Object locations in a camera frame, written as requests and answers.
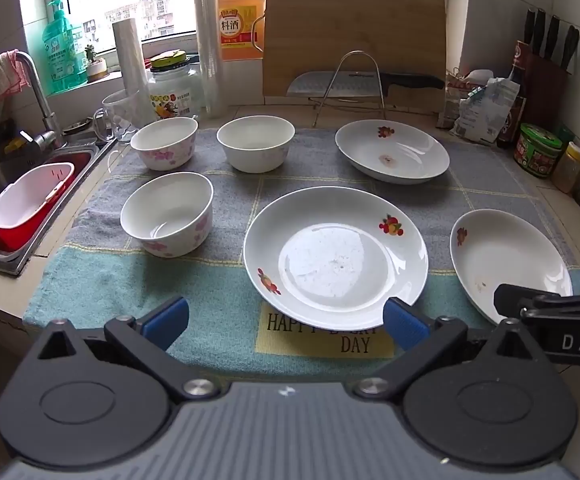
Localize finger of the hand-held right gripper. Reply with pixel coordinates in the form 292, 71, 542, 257
494, 284, 580, 322

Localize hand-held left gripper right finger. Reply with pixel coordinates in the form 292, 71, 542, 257
357, 297, 546, 403

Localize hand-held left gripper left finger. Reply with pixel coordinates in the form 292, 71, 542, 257
22, 296, 221, 403

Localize white plate fruit print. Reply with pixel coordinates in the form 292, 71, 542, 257
243, 186, 429, 332
335, 119, 451, 185
449, 209, 574, 327

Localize white bowl pink flowers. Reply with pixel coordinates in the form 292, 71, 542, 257
130, 116, 199, 171
120, 172, 215, 259

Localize white ceramic bowl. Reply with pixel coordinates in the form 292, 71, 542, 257
217, 115, 296, 174

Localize grey teal checked towel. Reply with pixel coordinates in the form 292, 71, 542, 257
22, 126, 580, 378

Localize yellow lid spice bottle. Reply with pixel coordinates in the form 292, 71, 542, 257
551, 141, 580, 194

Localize green lid sauce jar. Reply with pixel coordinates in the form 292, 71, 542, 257
514, 122, 565, 179

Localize red plastic basin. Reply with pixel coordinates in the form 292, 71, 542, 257
0, 160, 76, 262

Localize dark soy sauce bottle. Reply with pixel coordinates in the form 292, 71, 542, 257
496, 40, 531, 149

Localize white blue printed bag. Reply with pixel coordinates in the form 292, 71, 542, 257
450, 77, 522, 144

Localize white colander basket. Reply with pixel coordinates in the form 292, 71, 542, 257
0, 162, 75, 252

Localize dark red knife block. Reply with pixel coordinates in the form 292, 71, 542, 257
522, 52, 572, 133

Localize clear glass mug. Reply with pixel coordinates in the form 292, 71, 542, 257
92, 88, 143, 143

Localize red white food bag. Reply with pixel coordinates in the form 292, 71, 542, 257
440, 67, 493, 128

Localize glass jar yellow black lid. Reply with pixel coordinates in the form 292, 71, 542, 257
146, 50, 204, 121

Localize metal faucet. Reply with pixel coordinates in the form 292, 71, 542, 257
0, 50, 65, 151

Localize small potted plant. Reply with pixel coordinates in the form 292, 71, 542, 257
84, 44, 108, 82

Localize roll of clear plastic bags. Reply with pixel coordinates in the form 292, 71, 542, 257
112, 17, 151, 111

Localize stack of clear plastic cups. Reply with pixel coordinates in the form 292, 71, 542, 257
193, 0, 227, 119

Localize green dish soap bottle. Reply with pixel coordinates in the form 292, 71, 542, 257
42, 0, 89, 95

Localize orange cooking wine bottle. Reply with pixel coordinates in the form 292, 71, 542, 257
216, 0, 265, 61

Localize wooden cutting board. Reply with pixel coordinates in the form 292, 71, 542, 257
262, 0, 447, 115

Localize black handled kitchen knife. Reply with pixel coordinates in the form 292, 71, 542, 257
286, 71, 446, 98

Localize metal wire rack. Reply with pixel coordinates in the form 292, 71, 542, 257
312, 50, 395, 128

